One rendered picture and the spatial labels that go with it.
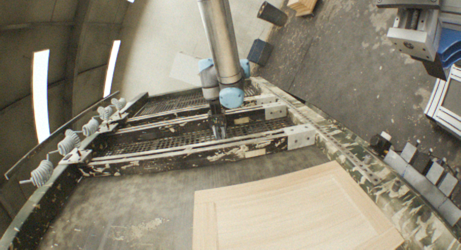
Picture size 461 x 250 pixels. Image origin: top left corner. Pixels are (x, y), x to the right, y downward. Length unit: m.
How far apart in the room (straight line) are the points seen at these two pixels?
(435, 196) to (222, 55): 0.75
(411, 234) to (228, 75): 0.64
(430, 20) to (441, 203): 0.49
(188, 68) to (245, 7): 2.60
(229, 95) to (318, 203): 0.39
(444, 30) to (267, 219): 0.73
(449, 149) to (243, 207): 1.31
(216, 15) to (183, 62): 3.65
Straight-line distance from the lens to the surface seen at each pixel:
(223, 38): 0.46
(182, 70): 4.10
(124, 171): 0.81
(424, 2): 0.55
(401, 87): 1.70
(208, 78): 0.67
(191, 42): 5.43
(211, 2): 0.44
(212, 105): 0.71
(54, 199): 0.89
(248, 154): 0.69
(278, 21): 4.64
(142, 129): 1.04
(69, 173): 0.96
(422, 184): 0.68
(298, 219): 0.48
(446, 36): 0.65
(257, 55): 4.49
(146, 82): 5.89
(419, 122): 1.53
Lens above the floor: 1.41
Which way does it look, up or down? 14 degrees down
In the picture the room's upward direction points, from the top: 71 degrees counter-clockwise
